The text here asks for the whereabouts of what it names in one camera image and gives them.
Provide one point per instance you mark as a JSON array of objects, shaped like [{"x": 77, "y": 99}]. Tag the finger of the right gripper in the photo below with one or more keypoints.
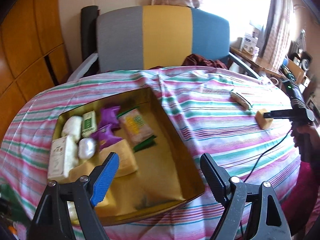
[{"x": 279, "y": 114}]

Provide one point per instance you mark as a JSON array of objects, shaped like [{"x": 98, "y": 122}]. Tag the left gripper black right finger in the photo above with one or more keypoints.
[{"x": 216, "y": 177}]

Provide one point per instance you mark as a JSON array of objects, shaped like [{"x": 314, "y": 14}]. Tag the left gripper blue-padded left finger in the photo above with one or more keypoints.
[{"x": 101, "y": 178}]

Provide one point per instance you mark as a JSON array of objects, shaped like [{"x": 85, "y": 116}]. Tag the tan sponge cake block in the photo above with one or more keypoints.
[{"x": 127, "y": 161}]

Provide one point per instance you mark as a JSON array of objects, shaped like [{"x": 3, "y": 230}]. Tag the small white ball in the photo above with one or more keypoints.
[{"x": 86, "y": 148}]

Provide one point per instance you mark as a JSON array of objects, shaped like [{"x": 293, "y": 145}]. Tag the purple snack packet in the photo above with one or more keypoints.
[
  {"x": 105, "y": 137},
  {"x": 108, "y": 116}
]

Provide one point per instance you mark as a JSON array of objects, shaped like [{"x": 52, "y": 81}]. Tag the cream ointment box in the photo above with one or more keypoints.
[{"x": 63, "y": 158}]

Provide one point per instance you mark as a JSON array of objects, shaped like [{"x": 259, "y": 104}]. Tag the small green essential oil box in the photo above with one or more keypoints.
[{"x": 89, "y": 124}]

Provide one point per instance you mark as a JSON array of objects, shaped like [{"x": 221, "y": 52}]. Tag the dark striped cracker packet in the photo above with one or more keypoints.
[{"x": 237, "y": 97}]

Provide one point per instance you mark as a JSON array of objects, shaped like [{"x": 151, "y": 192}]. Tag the Weidan cracker packet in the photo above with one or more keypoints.
[{"x": 139, "y": 133}]

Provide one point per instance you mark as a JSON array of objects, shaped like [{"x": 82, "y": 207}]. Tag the white towel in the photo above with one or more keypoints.
[{"x": 72, "y": 128}]

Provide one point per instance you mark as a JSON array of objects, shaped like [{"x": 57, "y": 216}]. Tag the white plastic ball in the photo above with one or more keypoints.
[{"x": 72, "y": 213}]

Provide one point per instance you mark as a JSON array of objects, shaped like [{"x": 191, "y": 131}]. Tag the person's right hand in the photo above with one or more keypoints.
[{"x": 306, "y": 138}]

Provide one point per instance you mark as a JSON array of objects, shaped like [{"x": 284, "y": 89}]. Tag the white shelf unit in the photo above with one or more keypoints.
[{"x": 311, "y": 92}]

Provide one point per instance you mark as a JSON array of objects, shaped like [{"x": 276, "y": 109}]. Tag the striped bed sheet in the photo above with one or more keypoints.
[{"x": 197, "y": 101}]

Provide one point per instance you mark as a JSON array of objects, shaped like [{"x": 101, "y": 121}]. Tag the gold tin box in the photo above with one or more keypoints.
[{"x": 156, "y": 172}]

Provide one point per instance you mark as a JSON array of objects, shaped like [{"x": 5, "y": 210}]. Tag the wooden side desk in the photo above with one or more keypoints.
[{"x": 256, "y": 62}]

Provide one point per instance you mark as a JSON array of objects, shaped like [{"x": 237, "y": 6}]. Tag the white product box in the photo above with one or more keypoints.
[{"x": 249, "y": 44}]

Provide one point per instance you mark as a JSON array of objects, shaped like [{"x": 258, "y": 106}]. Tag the dark red cloth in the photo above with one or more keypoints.
[{"x": 198, "y": 60}]

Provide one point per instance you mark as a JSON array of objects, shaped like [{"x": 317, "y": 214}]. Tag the wooden wardrobe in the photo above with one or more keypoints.
[{"x": 33, "y": 54}]

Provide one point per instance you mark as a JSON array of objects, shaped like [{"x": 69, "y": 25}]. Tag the grey yellow blue chair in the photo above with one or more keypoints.
[{"x": 143, "y": 37}]

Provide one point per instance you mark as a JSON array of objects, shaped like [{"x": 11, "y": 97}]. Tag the black rolled mat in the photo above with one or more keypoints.
[{"x": 88, "y": 28}]

